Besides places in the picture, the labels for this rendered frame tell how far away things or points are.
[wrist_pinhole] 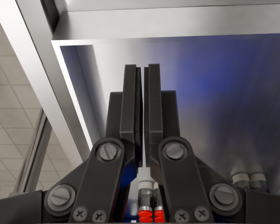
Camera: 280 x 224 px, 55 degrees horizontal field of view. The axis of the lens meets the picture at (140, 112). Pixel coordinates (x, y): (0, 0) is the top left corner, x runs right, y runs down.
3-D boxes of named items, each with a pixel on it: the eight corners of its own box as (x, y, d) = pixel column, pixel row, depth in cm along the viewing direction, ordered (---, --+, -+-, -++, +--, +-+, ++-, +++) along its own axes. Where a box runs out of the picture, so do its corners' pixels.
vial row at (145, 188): (257, 186, 41) (266, 217, 38) (138, 186, 41) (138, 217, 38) (262, 179, 39) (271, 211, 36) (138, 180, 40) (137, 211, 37)
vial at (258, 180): (262, 179, 39) (271, 211, 36) (246, 179, 39) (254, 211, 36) (266, 172, 37) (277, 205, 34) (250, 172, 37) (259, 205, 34)
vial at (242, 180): (246, 179, 39) (254, 211, 36) (230, 179, 39) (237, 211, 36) (250, 172, 37) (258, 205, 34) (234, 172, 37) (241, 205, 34)
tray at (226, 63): (273, 197, 44) (280, 219, 42) (116, 198, 46) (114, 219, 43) (439, -3, 18) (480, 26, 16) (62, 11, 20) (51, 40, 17)
